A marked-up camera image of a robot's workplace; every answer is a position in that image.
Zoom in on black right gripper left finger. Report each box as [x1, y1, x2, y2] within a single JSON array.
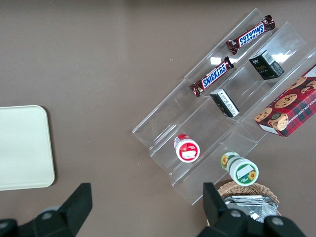
[[34, 183, 93, 237]]

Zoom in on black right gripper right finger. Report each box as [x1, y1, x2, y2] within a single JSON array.
[[197, 182, 249, 237]]

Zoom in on light tan wicker basket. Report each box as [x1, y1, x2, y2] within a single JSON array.
[[208, 181, 282, 227]]

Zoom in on cream plastic tray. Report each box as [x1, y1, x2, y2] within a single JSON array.
[[0, 105, 55, 191]]

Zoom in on green-lidded sunflower yogurt cup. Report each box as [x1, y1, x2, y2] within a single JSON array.
[[220, 151, 259, 186]]

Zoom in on silver foil packets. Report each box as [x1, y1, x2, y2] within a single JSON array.
[[223, 195, 279, 224]]

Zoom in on red-lidded yogurt cup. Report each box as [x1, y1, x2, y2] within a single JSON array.
[[173, 134, 200, 163]]

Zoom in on clear acrylic tiered display stand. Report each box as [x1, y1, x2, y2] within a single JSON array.
[[131, 8, 316, 206]]

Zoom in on small black carton box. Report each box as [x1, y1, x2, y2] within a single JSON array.
[[209, 88, 240, 118], [248, 50, 285, 81]]

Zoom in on red chocolate chip cookie box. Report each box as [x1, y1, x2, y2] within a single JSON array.
[[254, 63, 316, 137]]

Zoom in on Snickers chocolate bar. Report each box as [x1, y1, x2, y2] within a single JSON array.
[[226, 14, 276, 55], [189, 56, 235, 99]]

